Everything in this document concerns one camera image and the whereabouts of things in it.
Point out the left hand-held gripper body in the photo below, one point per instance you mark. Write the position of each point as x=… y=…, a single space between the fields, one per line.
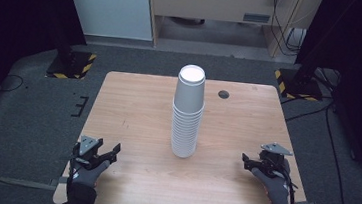
x=88 y=146

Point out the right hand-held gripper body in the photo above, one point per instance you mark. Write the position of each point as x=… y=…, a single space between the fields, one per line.
x=274 y=159

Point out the stack of white paper cups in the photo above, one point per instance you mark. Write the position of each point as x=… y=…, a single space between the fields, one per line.
x=186 y=116

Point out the person's left hand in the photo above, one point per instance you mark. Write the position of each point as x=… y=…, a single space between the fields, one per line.
x=86 y=176

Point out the person's right hand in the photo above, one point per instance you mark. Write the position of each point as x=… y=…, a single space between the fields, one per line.
x=275 y=193

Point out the black round table grommet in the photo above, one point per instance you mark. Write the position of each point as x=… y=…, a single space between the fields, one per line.
x=223 y=94

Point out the hazard-striped black stand base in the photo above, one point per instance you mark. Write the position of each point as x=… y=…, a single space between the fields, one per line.
x=299 y=88
x=71 y=68

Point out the white panel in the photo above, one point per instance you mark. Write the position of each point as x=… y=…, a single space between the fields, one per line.
x=111 y=5

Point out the light wooden desk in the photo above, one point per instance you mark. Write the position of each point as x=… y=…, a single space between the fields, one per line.
x=212 y=3

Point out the black stand post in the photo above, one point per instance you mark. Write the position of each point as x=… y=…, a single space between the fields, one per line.
x=308 y=67
x=64 y=49

